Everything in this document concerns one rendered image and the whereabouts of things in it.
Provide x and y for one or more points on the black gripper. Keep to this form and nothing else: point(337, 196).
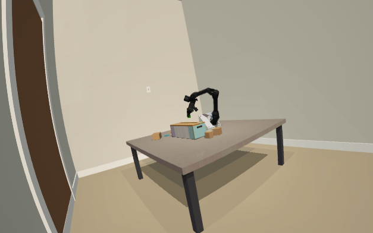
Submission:
point(189, 109)

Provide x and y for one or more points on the tan cardboard box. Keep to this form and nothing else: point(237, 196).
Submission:
point(217, 131)

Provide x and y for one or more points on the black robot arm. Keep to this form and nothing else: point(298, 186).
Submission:
point(214, 93)

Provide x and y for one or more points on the tan rectangular block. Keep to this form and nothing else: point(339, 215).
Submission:
point(156, 136)

